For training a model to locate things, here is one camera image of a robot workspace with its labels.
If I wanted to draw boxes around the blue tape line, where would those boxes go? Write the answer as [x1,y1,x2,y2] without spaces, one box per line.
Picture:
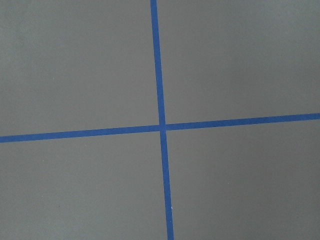
[150,0,174,240]

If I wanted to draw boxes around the blue tape line crossing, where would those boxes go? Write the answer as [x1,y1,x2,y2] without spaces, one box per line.
[0,113,320,143]

